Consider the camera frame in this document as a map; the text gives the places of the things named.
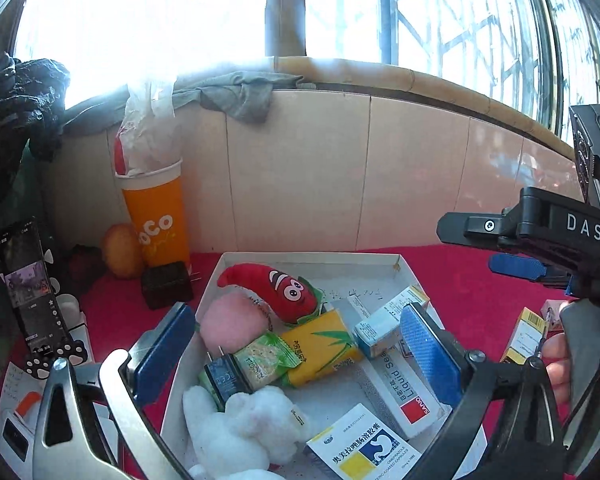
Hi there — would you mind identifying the white blue yellow medicine box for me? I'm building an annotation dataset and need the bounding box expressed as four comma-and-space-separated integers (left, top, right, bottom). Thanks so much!
305, 402, 422, 480

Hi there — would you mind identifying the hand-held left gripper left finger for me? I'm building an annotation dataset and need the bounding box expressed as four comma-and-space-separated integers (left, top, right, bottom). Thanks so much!
32, 301, 198, 480

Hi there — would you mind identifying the grey cloth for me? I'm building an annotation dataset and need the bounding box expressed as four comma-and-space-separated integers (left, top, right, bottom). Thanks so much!
172, 71, 306, 123

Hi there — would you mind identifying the black charger cube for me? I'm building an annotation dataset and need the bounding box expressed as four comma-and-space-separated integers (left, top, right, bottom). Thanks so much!
141, 261, 201, 311

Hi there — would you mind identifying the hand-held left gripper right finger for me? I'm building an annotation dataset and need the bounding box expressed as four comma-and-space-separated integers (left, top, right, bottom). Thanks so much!
399, 302, 573, 480

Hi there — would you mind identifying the black plastic bag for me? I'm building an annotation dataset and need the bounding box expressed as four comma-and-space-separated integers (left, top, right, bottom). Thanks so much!
0, 55, 71, 191

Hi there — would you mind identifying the orange strap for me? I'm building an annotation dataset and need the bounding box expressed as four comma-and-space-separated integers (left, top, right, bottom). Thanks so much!
15, 391, 43, 416

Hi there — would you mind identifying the person's right hand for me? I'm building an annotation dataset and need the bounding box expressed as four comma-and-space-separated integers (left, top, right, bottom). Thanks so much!
545, 332, 573, 403

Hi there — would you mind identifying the teal white box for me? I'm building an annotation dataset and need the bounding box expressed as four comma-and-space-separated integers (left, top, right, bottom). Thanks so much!
352, 285, 431, 359

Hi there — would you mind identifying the flat white carton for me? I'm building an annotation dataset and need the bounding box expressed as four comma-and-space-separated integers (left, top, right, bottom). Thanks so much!
347, 292, 381, 321

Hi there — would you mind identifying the black plug adapter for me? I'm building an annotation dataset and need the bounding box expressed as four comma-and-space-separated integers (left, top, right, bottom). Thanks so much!
198, 345, 253, 408

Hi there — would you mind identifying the green biscuit packet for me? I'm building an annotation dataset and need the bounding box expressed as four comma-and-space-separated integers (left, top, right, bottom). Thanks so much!
232, 330, 303, 391

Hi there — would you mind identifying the orange fruit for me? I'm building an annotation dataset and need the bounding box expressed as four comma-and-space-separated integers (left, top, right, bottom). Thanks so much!
102, 223, 145, 279

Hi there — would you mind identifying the window metal grille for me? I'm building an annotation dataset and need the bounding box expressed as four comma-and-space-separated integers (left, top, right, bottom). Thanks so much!
375, 0, 600, 136

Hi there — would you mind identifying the yellow black carton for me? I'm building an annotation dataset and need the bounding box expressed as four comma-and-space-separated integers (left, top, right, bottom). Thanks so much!
500, 307, 548, 365

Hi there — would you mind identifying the red chili plush toy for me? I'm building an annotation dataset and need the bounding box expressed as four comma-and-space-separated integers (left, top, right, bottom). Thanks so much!
216, 262, 331, 324

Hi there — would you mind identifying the orange paper cup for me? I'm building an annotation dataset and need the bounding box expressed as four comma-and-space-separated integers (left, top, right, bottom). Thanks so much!
115, 157, 191, 268

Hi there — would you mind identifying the pink small box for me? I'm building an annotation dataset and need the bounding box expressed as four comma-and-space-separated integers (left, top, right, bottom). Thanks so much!
540, 299, 571, 332

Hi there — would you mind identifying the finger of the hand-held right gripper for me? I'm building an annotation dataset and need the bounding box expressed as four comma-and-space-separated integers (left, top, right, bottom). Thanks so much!
489, 254, 548, 281
436, 211, 518, 247

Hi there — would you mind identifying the white red long box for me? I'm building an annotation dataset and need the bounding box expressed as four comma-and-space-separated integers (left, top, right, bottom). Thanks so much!
362, 352, 453, 441

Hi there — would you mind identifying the pink plush ball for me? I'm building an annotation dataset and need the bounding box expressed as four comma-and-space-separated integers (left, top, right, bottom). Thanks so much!
200, 294, 273, 357

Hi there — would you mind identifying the black smartphone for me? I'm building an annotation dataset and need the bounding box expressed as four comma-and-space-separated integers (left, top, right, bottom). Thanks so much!
0, 217, 68, 356

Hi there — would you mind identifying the clear plastic bag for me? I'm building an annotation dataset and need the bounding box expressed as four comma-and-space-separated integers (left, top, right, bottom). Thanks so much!
122, 70, 181, 176

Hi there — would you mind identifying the white cardboard box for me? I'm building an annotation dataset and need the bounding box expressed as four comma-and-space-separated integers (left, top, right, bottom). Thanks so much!
160, 251, 488, 480

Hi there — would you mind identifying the white plush toy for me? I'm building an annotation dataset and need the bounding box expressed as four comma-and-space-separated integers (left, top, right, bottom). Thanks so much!
182, 385, 313, 480

